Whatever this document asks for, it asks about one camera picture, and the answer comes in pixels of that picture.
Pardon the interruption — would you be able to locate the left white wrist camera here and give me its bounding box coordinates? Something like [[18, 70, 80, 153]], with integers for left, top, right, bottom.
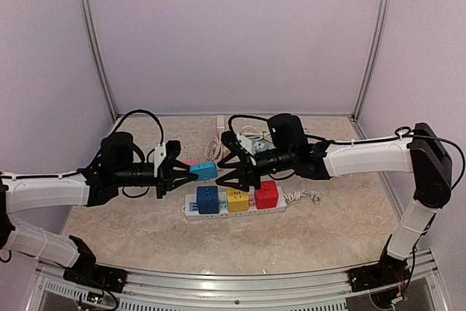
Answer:
[[151, 140, 181, 178]]

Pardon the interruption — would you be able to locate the red cube socket adapter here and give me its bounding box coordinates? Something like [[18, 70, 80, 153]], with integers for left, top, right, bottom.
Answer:
[[254, 181, 279, 210]]

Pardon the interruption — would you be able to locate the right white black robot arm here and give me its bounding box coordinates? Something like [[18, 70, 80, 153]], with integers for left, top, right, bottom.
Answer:
[[216, 114, 458, 285]]

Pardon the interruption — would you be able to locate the aluminium corner post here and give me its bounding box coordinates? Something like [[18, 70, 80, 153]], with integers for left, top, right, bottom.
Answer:
[[352, 0, 390, 123], [79, 0, 119, 122]]

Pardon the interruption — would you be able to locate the light blue adapter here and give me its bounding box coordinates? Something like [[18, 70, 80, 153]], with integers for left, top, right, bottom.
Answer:
[[189, 162, 218, 181]]

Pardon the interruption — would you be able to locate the left aluminium corner post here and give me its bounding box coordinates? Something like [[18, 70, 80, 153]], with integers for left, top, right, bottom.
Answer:
[[79, 0, 119, 122]]

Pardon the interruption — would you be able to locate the yellow cube socket adapter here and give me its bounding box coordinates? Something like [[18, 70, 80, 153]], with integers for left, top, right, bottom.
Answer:
[[226, 188, 249, 213]]

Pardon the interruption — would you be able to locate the white multicolour power strip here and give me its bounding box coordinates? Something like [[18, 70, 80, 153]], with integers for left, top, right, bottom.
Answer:
[[181, 184, 324, 221]]

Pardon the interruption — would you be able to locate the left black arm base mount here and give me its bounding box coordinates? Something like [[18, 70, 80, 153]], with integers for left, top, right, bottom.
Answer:
[[63, 235, 128, 293]]

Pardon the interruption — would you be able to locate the beige extension cord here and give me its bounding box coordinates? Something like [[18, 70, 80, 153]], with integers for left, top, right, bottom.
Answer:
[[204, 115, 229, 162]]

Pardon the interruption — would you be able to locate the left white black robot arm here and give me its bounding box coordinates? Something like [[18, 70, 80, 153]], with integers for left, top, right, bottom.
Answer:
[[1, 122, 198, 286]]

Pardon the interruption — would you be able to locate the teal power strip with cord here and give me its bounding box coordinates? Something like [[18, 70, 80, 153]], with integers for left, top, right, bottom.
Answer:
[[241, 125, 272, 154]]

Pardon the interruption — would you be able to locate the pink flat plug adapter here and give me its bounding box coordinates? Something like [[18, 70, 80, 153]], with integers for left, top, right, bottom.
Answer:
[[183, 158, 200, 166]]

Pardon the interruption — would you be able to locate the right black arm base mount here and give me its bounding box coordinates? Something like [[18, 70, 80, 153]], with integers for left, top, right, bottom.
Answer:
[[347, 245, 410, 292]]

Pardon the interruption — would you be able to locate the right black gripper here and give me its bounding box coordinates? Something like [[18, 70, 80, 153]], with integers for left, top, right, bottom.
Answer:
[[215, 146, 295, 192]]

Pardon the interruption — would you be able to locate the aluminium front frame rail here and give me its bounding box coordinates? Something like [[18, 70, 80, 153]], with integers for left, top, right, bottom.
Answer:
[[25, 251, 451, 310]]

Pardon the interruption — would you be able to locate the dark blue cube socket adapter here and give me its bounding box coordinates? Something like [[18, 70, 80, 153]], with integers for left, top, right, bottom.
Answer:
[[196, 186, 219, 215]]

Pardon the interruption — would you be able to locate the right aluminium corner post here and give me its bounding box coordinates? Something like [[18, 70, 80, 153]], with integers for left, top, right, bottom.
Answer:
[[352, 0, 390, 123]]

